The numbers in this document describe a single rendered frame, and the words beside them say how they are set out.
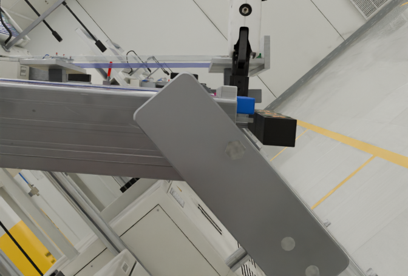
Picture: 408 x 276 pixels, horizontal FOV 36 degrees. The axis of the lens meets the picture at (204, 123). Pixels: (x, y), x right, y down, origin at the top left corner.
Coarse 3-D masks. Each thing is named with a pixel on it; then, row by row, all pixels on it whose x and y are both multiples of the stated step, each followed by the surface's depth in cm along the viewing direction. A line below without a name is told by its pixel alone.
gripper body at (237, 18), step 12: (240, 0) 100; (252, 0) 100; (264, 0) 106; (240, 12) 101; (252, 12) 100; (228, 24) 103; (240, 24) 100; (252, 24) 100; (228, 36) 103; (252, 36) 100; (228, 48) 104; (252, 48) 100
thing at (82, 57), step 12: (12, 60) 126; (72, 60) 126; (84, 60) 126; (96, 60) 126; (108, 60) 126; (120, 60) 126; (132, 60) 126; (144, 60) 126; (156, 60) 126; (168, 60) 127; (180, 60) 127; (192, 60) 127; (204, 60) 127
